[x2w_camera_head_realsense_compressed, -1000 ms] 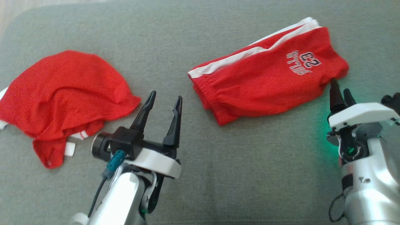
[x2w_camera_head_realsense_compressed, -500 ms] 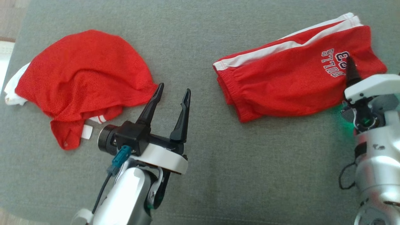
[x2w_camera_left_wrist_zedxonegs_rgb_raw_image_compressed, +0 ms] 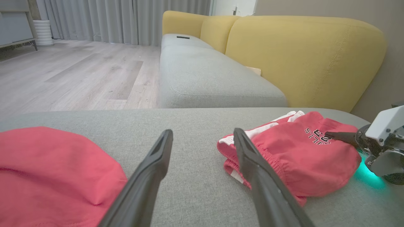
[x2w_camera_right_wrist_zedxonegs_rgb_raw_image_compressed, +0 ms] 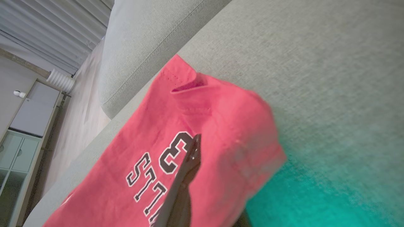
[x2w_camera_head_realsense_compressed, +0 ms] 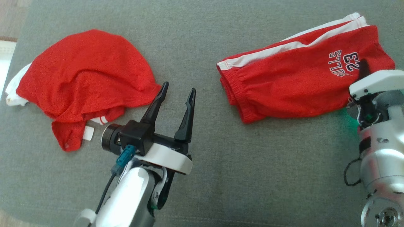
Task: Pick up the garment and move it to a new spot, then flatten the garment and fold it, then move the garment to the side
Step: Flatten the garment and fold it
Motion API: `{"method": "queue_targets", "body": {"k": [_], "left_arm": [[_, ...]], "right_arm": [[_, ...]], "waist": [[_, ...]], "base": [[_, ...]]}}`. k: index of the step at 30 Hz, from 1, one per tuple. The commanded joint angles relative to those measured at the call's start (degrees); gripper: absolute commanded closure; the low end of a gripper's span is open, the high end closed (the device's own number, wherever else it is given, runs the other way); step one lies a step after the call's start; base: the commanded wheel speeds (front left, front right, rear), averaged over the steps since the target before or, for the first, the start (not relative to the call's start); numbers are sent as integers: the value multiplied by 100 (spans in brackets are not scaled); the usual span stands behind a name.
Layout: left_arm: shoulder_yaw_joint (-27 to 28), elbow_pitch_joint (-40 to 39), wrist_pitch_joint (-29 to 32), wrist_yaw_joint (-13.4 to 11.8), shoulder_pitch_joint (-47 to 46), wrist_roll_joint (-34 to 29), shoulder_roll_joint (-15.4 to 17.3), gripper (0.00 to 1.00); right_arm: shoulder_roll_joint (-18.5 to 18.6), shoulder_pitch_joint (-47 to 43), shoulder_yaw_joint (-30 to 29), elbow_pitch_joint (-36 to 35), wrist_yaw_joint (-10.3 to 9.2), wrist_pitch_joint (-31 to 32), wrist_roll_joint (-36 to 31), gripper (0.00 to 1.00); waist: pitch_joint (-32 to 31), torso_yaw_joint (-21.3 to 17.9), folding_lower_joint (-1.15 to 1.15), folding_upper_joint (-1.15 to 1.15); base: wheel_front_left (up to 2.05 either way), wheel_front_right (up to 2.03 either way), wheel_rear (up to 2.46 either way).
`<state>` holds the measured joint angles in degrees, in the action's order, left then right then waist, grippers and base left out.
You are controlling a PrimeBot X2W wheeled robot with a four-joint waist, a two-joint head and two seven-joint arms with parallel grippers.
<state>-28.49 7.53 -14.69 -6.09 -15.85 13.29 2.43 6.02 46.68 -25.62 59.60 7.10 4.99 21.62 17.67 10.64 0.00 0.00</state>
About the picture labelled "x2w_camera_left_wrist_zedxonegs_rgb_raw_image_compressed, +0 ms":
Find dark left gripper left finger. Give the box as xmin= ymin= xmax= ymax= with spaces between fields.
xmin=97 ymin=129 xmax=174 ymax=227

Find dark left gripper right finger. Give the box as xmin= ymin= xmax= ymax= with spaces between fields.
xmin=233 ymin=128 xmax=316 ymax=227

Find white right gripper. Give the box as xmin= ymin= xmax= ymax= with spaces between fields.
xmin=324 ymin=105 xmax=404 ymax=157

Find red shorts with white stripes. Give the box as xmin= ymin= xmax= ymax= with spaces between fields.
xmin=217 ymin=110 xmax=362 ymax=207

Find red basketball jersey white sleeves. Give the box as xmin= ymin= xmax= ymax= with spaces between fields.
xmin=0 ymin=126 xmax=128 ymax=227

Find large yellow sofa backrest cushion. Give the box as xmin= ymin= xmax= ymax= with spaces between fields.
xmin=225 ymin=16 xmax=388 ymax=113

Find grey fabric sofa seat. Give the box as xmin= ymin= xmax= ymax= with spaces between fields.
xmin=159 ymin=33 xmax=288 ymax=109

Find grey pleated curtain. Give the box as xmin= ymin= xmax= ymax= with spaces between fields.
xmin=36 ymin=0 xmax=212 ymax=47

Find white ribbed cylinder appliance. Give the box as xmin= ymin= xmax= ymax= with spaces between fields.
xmin=33 ymin=20 xmax=54 ymax=47

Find grey cabinet with wood frame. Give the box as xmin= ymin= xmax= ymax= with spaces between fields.
xmin=0 ymin=0 xmax=38 ymax=51

